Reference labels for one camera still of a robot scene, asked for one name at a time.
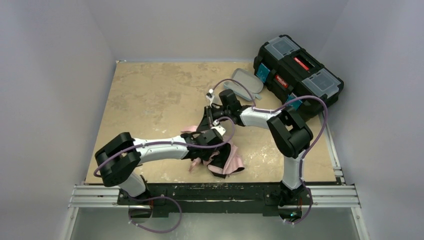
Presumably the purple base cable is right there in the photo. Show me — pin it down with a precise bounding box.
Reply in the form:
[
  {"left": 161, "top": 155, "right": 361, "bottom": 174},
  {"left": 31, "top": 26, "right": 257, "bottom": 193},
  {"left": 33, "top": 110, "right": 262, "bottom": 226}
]
[{"left": 127, "top": 193, "right": 184, "bottom": 233}]

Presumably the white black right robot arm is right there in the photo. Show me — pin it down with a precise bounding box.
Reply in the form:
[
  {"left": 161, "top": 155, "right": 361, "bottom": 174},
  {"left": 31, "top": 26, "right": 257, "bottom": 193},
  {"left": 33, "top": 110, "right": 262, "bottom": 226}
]
[{"left": 197, "top": 89, "right": 313, "bottom": 201}]

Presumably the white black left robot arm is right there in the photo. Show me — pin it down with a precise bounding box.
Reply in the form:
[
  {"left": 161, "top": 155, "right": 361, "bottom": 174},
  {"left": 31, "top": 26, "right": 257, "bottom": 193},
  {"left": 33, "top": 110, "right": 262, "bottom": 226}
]
[{"left": 93, "top": 125, "right": 226, "bottom": 198}]

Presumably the light blue glasses case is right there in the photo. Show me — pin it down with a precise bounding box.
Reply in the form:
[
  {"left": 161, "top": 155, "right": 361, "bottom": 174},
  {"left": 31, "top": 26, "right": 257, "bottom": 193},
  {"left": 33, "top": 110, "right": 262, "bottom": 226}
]
[{"left": 226, "top": 68, "right": 264, "bottom": 102}]

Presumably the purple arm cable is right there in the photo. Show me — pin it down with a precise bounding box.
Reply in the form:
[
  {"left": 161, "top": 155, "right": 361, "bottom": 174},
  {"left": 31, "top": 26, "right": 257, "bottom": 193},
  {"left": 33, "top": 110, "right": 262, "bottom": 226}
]
[
  {"left": 93, "top": 116, "right": 237, "bottom": 178},
  {"left": 206, "top": 78, "right": 329, "bottom": 226}
]

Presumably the aluminium rail frame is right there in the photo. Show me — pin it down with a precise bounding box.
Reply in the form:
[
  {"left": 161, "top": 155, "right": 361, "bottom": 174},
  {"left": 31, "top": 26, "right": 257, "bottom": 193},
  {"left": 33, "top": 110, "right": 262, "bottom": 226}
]
[{"left": 61, "top": 182, "right": 369, "bottom": 240}]

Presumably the pink and black folding umbrella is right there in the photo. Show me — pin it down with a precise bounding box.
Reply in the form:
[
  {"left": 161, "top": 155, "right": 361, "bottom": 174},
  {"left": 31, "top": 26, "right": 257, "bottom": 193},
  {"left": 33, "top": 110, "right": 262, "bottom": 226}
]
[{"left": 182, "top": 125, "right": 245, "bottom": 179}]

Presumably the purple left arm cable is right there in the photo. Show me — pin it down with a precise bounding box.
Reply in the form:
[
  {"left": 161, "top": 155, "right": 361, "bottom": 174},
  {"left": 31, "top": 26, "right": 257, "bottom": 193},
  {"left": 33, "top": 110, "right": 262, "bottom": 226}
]
[{"left": 93, "top": 116, "right": 237, "bottom": 178}]

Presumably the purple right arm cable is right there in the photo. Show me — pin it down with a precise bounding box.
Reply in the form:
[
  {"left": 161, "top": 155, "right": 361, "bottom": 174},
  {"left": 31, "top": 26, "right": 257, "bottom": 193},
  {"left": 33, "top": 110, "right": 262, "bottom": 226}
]
[{"left": 206, "top": 78, "right": 329, "bottom": 226}]

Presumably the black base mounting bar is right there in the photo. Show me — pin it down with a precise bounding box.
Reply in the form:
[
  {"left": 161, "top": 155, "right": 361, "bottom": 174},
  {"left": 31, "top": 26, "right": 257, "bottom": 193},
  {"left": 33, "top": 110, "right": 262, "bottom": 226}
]
[{"left": 117, "top": 182, "right": 312, "bottom": 220}]

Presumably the black toolbox with clear lids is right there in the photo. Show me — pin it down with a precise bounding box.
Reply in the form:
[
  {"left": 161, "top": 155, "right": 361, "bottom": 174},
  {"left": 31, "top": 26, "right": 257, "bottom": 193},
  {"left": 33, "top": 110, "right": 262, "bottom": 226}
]
[{"left": 253, "top": 34, "right": 345, "bottom": 107}]

